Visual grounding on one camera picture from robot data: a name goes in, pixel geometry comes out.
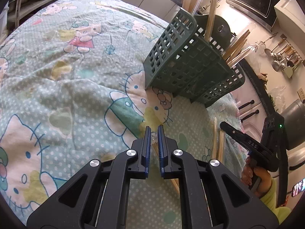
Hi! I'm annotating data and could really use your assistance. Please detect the hanging ladles and utensils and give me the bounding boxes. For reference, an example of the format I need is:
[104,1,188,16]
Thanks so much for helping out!
[260,32,304,79]

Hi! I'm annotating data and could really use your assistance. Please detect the right hand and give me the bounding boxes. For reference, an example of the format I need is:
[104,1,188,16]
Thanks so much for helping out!
[240,156,274,199]

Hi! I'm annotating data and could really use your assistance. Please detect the green plastic utensil basket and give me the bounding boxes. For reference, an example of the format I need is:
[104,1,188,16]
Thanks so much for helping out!
[143,8,245,107]

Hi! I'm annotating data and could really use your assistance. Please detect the long chopstick pair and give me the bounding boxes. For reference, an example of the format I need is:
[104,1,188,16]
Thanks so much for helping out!
[152,132,180,195]

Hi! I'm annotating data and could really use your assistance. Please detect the Hello Kitty patterned tablecloth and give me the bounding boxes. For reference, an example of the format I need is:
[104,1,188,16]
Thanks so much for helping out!
[1,0,242,226]

